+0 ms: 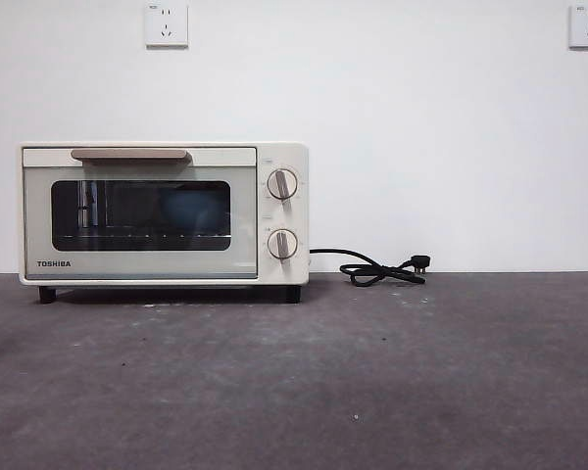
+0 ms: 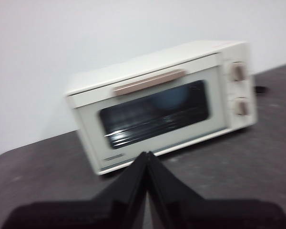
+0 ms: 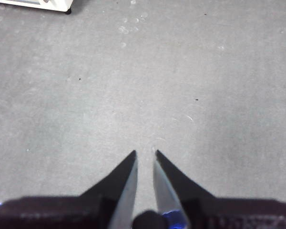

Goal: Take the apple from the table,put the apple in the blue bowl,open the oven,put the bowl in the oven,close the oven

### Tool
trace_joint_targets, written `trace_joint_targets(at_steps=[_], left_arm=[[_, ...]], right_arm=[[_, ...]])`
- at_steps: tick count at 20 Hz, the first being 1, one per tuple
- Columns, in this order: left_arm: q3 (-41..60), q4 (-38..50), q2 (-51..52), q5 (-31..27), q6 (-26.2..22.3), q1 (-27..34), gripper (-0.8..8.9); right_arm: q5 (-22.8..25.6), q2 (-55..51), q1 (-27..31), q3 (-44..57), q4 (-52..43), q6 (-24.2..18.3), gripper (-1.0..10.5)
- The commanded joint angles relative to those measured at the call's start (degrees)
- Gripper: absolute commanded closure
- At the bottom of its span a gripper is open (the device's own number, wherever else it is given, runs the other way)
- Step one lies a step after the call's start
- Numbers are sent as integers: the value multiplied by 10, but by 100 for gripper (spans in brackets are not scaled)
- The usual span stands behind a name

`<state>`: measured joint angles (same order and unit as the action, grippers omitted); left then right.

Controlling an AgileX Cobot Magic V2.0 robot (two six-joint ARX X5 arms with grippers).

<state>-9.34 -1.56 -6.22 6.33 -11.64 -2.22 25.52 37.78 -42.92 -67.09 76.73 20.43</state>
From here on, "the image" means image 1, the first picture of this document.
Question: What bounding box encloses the cream Toshiba toaster oven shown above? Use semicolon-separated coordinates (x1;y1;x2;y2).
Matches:
18;141;311;305

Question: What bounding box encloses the blue bowl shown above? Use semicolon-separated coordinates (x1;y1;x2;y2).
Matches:
159;188;220;232

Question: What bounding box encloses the beige oven knob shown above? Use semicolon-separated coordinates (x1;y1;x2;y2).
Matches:
266;167;299;203
266;227;299;261

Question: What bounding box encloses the black power cable with plug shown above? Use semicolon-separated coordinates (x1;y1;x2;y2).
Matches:
309;247;433;288

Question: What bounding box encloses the glass oven door beige handle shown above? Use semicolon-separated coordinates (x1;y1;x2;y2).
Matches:
23;146;259;281

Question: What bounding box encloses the metal wire oven rack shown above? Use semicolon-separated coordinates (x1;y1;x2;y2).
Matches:
57;229;229;242

